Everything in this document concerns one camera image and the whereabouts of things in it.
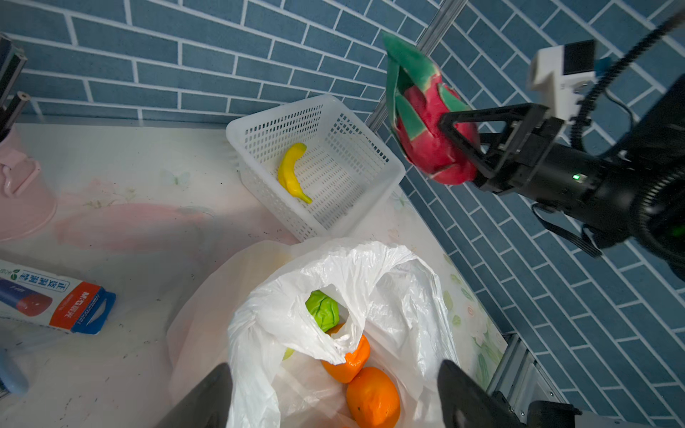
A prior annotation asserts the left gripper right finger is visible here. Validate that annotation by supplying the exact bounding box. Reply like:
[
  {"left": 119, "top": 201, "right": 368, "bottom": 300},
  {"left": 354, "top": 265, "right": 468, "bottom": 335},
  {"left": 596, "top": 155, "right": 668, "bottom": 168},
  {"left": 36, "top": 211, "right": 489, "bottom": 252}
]
[{"left": 437, "top": 360, "right": 524, "bottom": 428}]

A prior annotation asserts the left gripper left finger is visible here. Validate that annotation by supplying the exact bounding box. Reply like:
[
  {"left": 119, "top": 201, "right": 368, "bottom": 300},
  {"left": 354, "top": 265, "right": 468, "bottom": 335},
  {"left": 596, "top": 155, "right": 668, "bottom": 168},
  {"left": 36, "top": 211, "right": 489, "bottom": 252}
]
[{"left": 156, "top": 363, "right": 233, "bottom": 428}]

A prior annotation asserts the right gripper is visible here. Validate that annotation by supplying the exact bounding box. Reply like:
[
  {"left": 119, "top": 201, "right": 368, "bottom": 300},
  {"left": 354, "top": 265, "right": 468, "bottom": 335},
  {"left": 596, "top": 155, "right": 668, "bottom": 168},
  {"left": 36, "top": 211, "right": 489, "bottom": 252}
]
[{"left": 438, "top": 103, "right": 637, "bottom": 241}]

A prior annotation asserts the round orange toy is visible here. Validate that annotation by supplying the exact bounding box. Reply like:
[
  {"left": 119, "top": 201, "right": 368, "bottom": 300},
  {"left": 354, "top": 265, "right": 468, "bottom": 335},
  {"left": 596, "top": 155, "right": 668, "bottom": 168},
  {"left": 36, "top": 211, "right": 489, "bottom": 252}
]
[{"left": 346, "top": 367, "right": 401, "bottom": 428}]

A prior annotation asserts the white plastic bag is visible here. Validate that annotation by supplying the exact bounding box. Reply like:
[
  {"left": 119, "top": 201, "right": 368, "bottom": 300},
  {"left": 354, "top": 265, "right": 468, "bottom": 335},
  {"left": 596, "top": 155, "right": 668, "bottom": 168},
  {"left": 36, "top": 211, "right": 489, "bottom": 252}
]
[{"left": 167, "top": 238, "right": 458, "bottom": 427}]

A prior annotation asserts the pink dragon fruit toy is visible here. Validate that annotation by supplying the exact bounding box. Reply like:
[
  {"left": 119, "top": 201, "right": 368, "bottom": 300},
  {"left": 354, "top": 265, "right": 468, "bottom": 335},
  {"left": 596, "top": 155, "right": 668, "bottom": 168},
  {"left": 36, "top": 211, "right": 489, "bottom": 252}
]
[{"left": 382, "top": 32, "right": 477, "bottom": 185}]

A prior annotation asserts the orange persimmon toy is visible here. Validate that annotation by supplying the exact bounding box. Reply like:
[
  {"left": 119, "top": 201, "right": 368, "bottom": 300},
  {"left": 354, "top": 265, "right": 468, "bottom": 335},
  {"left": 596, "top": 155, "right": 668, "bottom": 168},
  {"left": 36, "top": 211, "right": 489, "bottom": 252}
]
[{"left": 321, "top": 335, "right": 371, "bottom": 384}]

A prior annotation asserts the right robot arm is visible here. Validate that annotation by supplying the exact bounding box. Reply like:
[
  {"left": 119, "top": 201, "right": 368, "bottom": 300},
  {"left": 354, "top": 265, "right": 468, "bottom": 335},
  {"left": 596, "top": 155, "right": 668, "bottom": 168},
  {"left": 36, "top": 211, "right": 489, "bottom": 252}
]
[{"left": 438, "top": 78, "right": 684, "bottom": 277}]

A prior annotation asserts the white plastic basket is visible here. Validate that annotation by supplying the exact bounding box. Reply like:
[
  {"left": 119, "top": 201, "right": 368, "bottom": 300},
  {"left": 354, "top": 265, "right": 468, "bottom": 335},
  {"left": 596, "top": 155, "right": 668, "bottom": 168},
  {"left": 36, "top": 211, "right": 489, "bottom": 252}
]
[{"left": 226, "top": 96, "right": 405, "bottom": 241}]

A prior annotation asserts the small blue clip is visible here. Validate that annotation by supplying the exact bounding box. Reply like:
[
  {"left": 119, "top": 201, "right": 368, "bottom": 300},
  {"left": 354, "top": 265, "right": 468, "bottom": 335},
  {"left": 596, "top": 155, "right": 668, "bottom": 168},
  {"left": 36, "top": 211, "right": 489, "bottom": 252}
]
[{"left": 0, "top": 348, "right": 29, "bottom": 399}]

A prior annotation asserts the yellow toy banana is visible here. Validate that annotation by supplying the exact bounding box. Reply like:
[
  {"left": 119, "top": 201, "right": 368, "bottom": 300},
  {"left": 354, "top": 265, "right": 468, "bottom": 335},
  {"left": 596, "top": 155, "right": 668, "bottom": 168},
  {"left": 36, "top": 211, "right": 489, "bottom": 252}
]
[{"left": 278, "top": 143, "right": 312, "bottom": 204}]

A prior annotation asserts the pink pencil cup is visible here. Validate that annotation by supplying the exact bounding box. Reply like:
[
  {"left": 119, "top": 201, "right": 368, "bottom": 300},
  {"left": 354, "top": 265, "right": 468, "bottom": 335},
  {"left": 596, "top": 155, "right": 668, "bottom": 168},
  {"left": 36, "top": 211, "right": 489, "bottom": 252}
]
[{"left": 1, "top": 126, "right": 57, "bottom": 242}]

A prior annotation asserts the coloured pencils bunch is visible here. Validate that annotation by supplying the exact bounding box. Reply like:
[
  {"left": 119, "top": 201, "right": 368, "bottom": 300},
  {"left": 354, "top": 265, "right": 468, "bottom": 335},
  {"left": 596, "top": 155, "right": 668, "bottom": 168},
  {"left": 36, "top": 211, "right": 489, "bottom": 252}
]
[{"left": 1, "top": 34, "right": 30, "bottom": 140}]

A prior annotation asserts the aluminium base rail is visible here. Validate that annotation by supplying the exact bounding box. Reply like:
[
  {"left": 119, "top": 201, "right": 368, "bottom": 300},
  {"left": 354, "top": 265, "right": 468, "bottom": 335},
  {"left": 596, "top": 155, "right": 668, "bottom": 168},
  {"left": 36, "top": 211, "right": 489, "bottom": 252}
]
[{"left": 483, "top": 333, "right": 685, "bottom": 428}]

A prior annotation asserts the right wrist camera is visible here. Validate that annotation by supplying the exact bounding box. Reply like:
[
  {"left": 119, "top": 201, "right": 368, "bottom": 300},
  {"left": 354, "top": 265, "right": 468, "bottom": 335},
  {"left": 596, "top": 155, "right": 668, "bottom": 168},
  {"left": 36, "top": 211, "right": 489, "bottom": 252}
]
[{"left": 527, "top": 39, "right": 596, "bottom": 121}]

